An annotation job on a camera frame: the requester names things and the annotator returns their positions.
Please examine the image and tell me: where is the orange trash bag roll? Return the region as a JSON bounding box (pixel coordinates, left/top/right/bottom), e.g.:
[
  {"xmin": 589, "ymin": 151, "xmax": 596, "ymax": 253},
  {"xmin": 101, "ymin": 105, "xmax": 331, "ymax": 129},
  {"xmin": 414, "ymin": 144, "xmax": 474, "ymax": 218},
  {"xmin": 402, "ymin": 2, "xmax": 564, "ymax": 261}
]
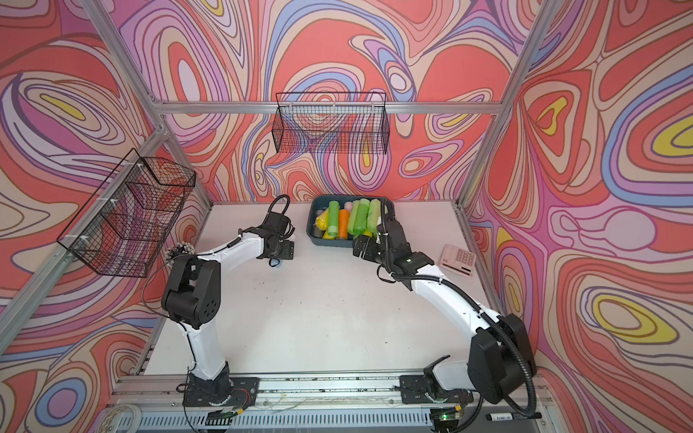
[{"xmin": 337, "ymin": 209, "xmax": 350, "ymax": 240}]

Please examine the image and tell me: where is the green roll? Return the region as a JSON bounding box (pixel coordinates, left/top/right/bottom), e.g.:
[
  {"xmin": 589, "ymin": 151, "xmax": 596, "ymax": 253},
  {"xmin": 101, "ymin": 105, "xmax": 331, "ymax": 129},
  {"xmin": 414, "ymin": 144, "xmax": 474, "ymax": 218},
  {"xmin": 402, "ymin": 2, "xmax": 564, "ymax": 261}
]
[
  {"xmin": 353, "ymin": 198, "xmax": 370, "ymax": 238},
  {"xmin": 348, "ymin": 200, "xmax": 360, "ymax": 236},
  {"xmin": 327, "ymin": 200, "xmax": 340, "ymax": 235},
  {"xmin": 366, "ymin": 198, "xmax": 382, "ymax": 235}
]

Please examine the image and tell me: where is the teal plastic storage box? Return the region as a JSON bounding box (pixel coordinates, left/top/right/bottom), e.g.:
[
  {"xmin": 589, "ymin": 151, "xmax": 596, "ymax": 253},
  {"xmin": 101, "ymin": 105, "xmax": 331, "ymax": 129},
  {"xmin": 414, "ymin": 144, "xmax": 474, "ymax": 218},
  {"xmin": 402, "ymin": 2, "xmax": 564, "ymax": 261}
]
[{"xmin": 307, "ymin": 195, "xmax": 395, "ymax": 249}]

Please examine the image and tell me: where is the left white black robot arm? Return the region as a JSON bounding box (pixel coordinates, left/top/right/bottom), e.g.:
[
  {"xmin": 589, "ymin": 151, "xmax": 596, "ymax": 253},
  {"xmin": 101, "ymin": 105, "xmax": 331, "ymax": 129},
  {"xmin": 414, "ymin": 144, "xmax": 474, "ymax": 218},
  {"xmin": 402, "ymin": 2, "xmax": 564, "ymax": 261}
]
[{"xmin": 162, "ymin": 210, "xmax": 294, "ymax": 406}]

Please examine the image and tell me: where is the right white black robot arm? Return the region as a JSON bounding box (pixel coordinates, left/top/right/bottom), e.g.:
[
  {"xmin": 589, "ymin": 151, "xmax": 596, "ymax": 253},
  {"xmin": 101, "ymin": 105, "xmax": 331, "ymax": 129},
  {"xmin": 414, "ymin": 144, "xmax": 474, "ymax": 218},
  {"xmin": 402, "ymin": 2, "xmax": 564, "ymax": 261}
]
[{"xmin": 353, "ymin": 218, "xmax": 538, "ymax": 418}]

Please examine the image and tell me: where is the pink calculator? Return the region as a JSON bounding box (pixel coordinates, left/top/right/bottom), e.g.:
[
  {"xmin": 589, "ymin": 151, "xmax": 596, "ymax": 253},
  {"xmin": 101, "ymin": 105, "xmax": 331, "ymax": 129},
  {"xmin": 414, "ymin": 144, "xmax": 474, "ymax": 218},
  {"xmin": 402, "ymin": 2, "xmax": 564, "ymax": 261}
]
[{"xmin": 439, "ymin": 244, "xmax": 476, "ymax": 277}]

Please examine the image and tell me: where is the clear cup of pencils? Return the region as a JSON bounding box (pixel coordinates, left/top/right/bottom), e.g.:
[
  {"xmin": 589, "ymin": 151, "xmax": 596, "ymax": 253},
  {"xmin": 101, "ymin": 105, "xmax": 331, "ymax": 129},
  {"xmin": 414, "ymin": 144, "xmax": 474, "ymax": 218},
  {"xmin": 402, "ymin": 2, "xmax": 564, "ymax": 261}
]
[{"xmin": 164, "ymin": 242, "xmax": 196, "ymax": 263}]

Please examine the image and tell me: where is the back black wire basket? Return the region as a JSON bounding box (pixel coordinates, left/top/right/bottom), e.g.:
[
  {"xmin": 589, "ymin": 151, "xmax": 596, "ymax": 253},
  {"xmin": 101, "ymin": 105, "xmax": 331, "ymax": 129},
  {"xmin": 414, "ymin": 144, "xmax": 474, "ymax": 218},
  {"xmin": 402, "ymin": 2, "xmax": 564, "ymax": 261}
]
[{"xmin": 272, "ymin": 90, "xmax": 391, "ymax": 155}]

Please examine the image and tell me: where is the black wire basket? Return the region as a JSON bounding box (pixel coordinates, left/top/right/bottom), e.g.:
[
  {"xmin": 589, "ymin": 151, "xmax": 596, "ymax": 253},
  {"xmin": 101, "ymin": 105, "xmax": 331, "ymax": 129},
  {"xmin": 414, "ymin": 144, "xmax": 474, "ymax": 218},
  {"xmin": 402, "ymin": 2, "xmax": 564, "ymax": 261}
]
[
  {"xmin": 57, "ymin": 149, "xmax": 197, "ymax": 278},
  {"xmin": 272, "ymin": 90, "xmax": 391, "ymax": 155}
]

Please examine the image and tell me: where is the left black wire basket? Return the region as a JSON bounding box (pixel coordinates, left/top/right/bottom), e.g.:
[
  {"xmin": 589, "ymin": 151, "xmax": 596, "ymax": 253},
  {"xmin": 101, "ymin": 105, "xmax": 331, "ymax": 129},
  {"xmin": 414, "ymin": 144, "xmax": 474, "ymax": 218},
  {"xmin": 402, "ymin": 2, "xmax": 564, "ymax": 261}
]
[{"xmin": 57, "ymin": 149, "xmax": 197, "ymax": 278}]

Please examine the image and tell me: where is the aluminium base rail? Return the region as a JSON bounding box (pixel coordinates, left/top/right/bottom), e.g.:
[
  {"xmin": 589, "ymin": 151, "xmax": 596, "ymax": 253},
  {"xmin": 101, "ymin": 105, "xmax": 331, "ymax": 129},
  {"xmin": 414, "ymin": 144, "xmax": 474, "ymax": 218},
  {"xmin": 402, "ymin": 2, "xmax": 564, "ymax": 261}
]
[{"xmin": 93, "ymin": 370, "xmax": 567, "ymax": 432}]

